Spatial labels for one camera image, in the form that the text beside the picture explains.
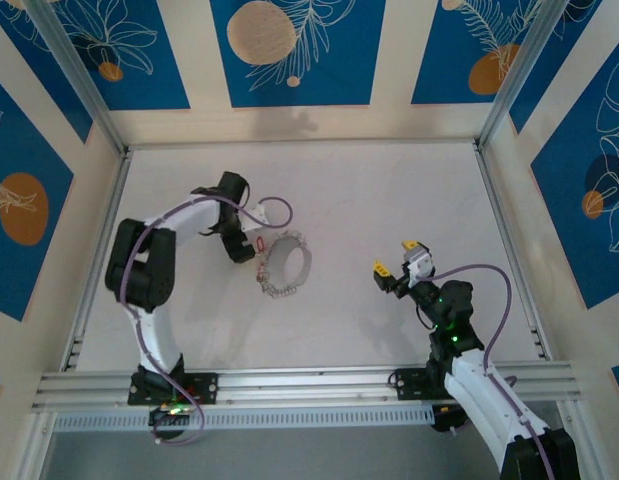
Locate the left controller board green light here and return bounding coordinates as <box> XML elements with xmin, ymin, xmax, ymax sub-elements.
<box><xmin>147</xmin><ymin>402</ymin><xmax>196</xmax><ymax>427</ymax></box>

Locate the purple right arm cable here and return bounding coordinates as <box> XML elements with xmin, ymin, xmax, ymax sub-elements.
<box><xmin>411</xmin><ymin>263</ymin><xmax>558</xmax><ymax>480</ymax></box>

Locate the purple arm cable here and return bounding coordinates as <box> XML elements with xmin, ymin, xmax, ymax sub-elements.
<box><xmin>411</xmin><ymin>263</ymin><xmax>558</xmax><ymax>480</ymax></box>
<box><xmin>122</xmin><ymin>195</ymin><xmax>294</xmax><ymax>446</ymax></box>

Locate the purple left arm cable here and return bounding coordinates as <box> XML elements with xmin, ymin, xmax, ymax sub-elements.
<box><xmin>122</xmin><ymin>195</ymin><xmax>294</xmax><ymax>446</ymax></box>

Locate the aluminium table side rail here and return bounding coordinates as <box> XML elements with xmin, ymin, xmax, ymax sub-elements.
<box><xmin>472</xmin><ymin>142</ymin><xmax>554</xmax><ymax>362</ymax></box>
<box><xmin>58</xmin><ymin>147</ymin><xmax>135</xmax><ymax>374</ymax></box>

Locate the aluminium table rear rail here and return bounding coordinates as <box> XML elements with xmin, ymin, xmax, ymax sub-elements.
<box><xmin>123</xmin><ymin>139</ymin><xmax>483</xmax><ymax>151</ymax></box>

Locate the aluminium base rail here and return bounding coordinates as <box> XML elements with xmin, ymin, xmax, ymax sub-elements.
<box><xmin>31</xmin><ymin>359</ymin><xmax>581</xmax><ymax>412</ymax></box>

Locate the grey slotted cable duct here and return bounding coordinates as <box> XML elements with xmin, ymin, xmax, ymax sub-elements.
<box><xmin>52</xmin><ymin>403</ymin><xmax>436</xmax><ymax>434</ymax></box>

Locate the aluminium lower frame post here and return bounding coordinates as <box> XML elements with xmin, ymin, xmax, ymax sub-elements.
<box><xmin>556</xmin><ymin>399</ymin><xmax>593</xmax><ymax>480</ymax></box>
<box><xmin>13</xmin><ymin>407</ymin><xmax>58</xmax><ymax>480</ymax></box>

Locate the aluminium frame post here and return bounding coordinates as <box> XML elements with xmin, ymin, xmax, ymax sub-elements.
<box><xmin>13</xmin><ymin>407</ymin><xmax>58</xmax><ymax>480</ymax></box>
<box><xmin>476</xmin><ymin>0</ymin><xmax>575</xmax><ymax>151</ymax></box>
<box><xmin>556</xmin><ymin>399</ymin><xmax>593</xmax><ymax>480</ymax></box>
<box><xmin>23</xmin><ymin>0</ymin><xmax>129</xmax><ymax>157</ymax></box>

